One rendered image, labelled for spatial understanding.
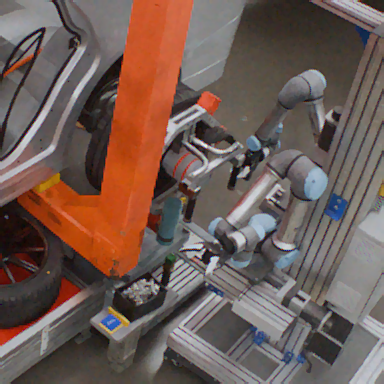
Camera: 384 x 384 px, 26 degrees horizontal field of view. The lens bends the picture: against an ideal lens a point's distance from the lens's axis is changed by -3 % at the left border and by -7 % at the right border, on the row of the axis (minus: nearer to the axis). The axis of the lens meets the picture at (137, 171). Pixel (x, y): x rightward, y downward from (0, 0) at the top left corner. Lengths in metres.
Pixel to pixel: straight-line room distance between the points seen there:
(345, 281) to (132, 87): 1.25
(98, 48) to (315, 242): 1.28
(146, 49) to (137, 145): 0.44
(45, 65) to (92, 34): 0.40
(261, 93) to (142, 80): 3.05
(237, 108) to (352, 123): 2.74
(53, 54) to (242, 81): 2.52
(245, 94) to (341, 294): 2.72
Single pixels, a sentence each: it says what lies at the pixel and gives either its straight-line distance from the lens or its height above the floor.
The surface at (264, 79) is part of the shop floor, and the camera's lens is 6.31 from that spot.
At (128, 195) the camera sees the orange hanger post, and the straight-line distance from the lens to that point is 3.50.
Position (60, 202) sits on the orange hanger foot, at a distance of 3.97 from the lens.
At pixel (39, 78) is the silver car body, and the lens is 3.97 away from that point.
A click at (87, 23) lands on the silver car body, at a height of 1.55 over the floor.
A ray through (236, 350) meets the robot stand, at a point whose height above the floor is 0.23.
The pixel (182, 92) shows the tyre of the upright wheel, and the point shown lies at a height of 1.17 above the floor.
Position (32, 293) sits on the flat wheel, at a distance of 3.82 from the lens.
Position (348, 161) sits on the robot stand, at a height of 1.46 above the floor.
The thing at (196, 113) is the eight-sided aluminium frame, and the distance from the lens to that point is 3.90.
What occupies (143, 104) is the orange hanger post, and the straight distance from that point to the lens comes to 3.21.
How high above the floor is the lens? 3.44
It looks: 41 degrees down
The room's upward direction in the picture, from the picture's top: 11 degrees clockwise
